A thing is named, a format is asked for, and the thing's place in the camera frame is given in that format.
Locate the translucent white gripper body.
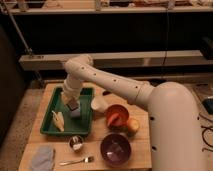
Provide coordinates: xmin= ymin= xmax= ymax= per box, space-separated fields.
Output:
xmin=61 ymin=77 xmax=83 ymax=104

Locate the green plastic tray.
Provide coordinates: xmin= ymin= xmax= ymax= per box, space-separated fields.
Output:
xmin=40 ymin=87 xmax=94 ymax=136

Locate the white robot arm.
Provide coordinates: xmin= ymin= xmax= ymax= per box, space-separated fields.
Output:
xmin=64 ymin=55 xmax=207 ymax=171

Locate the blue-grey sponge in tray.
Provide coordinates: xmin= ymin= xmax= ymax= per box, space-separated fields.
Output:
xmin=70 ymin=108 xmax=81 ymax=118

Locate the white plastic cup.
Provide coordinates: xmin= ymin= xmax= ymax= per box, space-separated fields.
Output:
xmin=91 ymin=96 xmax=108 ymax=113

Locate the red carrot toy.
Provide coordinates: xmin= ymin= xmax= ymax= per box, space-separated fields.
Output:
xmin=107 ymin=113 xmax=119 ymax=126

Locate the orange plastic bowl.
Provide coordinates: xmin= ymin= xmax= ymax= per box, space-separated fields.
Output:
xmin=105 ymin=104 xmax=129 ymax=127

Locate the small metal cup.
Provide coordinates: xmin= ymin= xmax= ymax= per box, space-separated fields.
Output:
xmin=69 ymin=135 xmax=83 ymax=151

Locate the wooden table board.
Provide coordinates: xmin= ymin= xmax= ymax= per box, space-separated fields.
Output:
xmin=18 ymin=84 xmax=151 ymax=171

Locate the peach toy fruit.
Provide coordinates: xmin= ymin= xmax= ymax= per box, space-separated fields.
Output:
xmin=126 ymin=118 xmax=140 ymax=134

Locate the grey folded cloth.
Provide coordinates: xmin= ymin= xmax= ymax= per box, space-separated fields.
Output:
xmin=29 ymin=146 xmax=55 ymax=171

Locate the silver metal fork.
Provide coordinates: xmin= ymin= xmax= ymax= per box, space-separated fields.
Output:
xmin=59 ymin=156 xmax=94 ymax=166

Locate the purple plastic bowl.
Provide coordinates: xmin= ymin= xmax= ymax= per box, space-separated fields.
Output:
xmin=100 ymin=133 xmax=132 ymax=167

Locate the blue device on floor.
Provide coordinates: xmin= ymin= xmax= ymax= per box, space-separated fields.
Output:
xmin=202 ymin=98 xmax=213 ymax=115

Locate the metal shelf rail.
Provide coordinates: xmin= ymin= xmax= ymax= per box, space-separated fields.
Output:
xmin=19 ymin=50 xmax=213 ymax=71

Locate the black floor cable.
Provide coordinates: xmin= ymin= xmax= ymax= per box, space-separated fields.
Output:
xmin=198 ymin=111 xmax=213 ymax=153

